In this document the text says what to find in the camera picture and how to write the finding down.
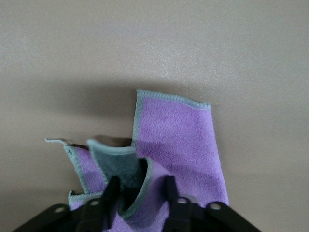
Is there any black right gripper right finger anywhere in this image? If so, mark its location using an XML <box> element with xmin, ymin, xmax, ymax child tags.
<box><xmin>165</xmin><ymin>175</ymin><xmax>263</xmax><ymax>232</ymax></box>

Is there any purple grey microfibre towel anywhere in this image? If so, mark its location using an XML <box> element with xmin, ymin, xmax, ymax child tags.
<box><xmin>44</xmin><ymin>89</ymin><xmax>230</xmax><ymax>232</ymax></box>

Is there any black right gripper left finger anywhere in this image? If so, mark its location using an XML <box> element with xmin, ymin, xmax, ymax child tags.
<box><xmin>12</xmin><ymin>175</ymin><xmax>121</xmax><ymax>232</ymax></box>

